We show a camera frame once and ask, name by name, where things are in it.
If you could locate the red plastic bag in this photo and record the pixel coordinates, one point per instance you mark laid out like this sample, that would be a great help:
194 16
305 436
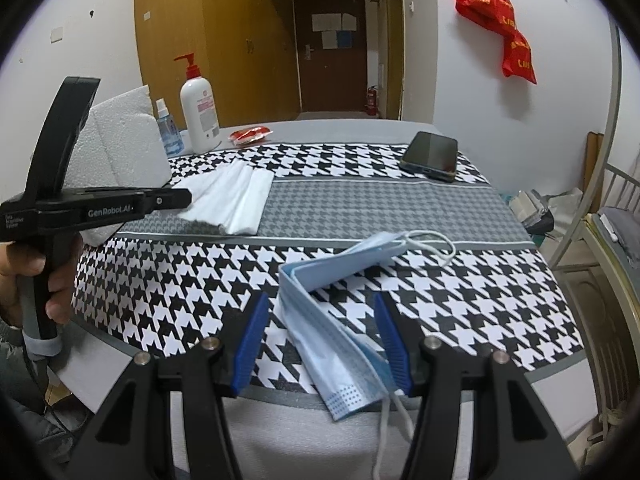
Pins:
520 55
480 2

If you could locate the wooden wardrobe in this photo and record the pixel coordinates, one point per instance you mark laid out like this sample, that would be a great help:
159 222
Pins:
225 35

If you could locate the blue spray bottle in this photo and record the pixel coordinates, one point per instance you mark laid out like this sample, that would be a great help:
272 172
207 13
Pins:
169 132

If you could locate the blue paper notice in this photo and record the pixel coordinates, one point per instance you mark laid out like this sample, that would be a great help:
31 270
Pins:
344 39

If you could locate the red snack packet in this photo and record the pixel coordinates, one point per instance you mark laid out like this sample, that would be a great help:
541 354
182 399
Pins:
250 136

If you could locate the blue face mask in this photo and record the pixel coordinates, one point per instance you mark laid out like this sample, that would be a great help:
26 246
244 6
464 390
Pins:
320 330

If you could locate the small white paper notice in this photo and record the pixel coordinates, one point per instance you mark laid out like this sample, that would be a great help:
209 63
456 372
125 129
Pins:
329 40

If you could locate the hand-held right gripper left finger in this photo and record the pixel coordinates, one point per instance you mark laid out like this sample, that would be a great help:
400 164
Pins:
250 342

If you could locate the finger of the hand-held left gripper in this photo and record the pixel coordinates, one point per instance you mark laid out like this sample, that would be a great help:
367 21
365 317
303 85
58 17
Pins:
170 198

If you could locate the red fire extinguisher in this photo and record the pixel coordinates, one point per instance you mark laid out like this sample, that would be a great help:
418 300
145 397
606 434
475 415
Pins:
371 101

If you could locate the wide white paper notice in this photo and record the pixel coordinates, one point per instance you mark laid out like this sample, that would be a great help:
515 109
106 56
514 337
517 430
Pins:
332 21

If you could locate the houndstooth bed sheet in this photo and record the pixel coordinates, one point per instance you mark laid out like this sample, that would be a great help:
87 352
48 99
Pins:
375 205

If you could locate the metal bunk bed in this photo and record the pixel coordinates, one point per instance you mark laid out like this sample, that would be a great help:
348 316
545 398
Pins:
612 160

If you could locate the white wall socket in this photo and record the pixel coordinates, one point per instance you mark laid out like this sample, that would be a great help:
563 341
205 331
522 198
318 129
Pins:
56 35

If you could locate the white foam box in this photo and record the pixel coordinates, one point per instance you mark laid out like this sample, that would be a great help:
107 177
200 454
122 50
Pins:
125 145

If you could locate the white pump bottle red cap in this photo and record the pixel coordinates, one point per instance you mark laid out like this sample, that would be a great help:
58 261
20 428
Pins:
200 110

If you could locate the dark brown door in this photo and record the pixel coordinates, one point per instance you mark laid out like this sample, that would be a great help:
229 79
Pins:
330 75

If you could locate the wooden boards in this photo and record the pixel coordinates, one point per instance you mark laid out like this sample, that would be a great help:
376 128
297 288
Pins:
594 165

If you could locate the person's left hand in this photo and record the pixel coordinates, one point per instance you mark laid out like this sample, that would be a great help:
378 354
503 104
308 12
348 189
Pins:
65 280

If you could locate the grey folded bedding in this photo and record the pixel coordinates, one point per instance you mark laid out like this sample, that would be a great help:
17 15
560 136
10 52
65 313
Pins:
622 232

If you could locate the wooden side door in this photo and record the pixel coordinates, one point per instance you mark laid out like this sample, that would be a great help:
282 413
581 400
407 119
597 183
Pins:
395 45

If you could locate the black smartphone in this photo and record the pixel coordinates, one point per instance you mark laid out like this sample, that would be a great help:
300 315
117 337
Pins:
430 155

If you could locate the white foam sheet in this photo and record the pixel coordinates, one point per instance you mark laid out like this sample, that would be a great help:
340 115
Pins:
235 200

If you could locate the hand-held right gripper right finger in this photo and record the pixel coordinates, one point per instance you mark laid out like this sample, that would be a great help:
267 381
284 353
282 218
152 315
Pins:
395 345

